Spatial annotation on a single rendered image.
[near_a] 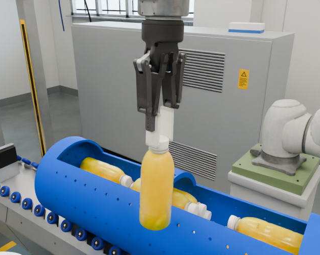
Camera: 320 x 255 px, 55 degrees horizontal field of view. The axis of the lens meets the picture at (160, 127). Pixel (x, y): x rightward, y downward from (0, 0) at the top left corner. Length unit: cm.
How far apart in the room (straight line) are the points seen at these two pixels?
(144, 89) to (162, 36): 9
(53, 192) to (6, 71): 478
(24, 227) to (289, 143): 109
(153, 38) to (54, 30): 559
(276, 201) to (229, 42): 136
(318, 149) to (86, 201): 85
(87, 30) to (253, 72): 179
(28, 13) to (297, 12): 260
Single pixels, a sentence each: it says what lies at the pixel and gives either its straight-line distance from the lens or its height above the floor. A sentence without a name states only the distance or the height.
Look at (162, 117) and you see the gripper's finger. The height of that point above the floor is 147.
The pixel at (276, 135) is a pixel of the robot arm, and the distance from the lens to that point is 131.
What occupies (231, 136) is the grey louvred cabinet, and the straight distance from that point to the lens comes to 254.
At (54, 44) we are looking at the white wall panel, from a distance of 616.
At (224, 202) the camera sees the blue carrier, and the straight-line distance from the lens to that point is 101.
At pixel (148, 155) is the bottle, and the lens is 62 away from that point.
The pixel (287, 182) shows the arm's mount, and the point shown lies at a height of 104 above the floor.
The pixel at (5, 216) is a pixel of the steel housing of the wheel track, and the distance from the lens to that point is 147.
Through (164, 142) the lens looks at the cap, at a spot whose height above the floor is 143.
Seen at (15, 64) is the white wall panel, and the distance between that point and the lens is 580.
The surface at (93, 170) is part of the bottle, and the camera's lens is 112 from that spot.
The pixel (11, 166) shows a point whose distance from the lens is 158.
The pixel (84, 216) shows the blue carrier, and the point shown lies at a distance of 98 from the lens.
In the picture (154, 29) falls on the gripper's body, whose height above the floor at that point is 165.
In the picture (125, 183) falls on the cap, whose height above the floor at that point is 112.
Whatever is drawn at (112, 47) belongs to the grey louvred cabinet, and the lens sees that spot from 312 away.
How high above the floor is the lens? 169
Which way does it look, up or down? 23 degrees down
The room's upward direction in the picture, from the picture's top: straight up
